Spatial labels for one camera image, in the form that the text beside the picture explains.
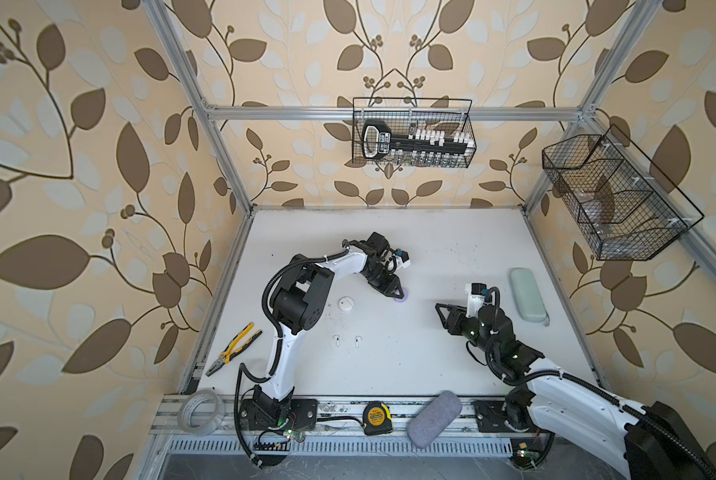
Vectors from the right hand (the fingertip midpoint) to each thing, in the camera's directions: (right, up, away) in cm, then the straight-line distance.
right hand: (442, 309), depth 83 cm
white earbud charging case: (-28, 0, +10) cm, 30 cm away
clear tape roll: (-66, -21, -10) cm, 70 cm away
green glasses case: (+30, +3, +11) cm, 32 cm away
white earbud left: (-30, -10, +3) cm, 32 cm away
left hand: (-10, +3, +10) cm, 15 cm away
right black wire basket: (+43, +27, -11) cm, 52 cm away
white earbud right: (-24, -10, +3) cm, 27 cm away
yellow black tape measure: (-19, -24, -12) cm, 32 cm away
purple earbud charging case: (-9, +1, +10) cm, 14 cm away
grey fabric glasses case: (-5, -23, -12) cm, 27 cm away
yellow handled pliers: (-61, -13, +1) cm, 63 cm away
